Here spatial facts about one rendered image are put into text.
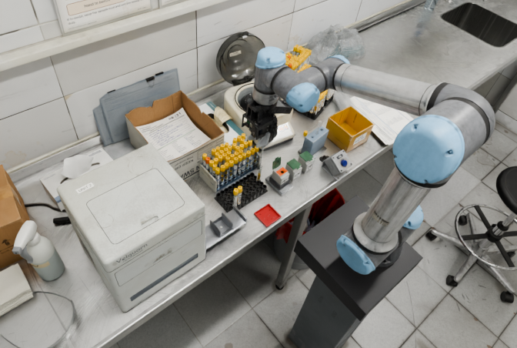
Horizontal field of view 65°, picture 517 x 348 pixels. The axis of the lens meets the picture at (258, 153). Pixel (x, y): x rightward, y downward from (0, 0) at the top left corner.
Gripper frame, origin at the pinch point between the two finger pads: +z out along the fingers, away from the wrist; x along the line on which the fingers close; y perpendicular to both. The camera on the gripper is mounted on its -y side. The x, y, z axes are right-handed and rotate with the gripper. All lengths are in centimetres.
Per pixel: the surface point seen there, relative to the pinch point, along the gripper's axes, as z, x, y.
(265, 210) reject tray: 22.1, 10.5, 5.0
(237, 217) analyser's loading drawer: 18.3, 8.5, 16.4
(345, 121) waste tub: 21, -2, -52
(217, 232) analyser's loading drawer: 17.4, 9.5, 25.4
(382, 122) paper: 21, 8, -65
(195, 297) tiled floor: 110, -10, 23
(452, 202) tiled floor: 110, 42, -143
